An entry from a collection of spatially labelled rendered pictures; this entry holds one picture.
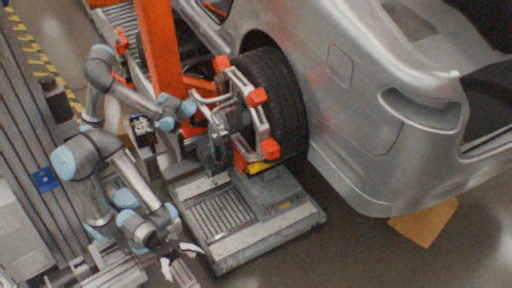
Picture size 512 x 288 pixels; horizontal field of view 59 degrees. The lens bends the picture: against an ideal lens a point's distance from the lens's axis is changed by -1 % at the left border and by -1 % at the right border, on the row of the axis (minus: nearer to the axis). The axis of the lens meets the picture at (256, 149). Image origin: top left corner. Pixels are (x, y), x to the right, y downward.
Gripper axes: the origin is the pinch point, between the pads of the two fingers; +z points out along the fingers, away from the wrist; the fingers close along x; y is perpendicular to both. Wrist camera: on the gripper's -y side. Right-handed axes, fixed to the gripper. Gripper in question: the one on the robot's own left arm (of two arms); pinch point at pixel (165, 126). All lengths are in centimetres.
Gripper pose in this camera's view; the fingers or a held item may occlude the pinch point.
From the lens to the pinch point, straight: 267.5
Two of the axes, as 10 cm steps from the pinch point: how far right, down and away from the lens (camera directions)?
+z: -5.4, 3.0, 7.8
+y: -2.0, 8.6, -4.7
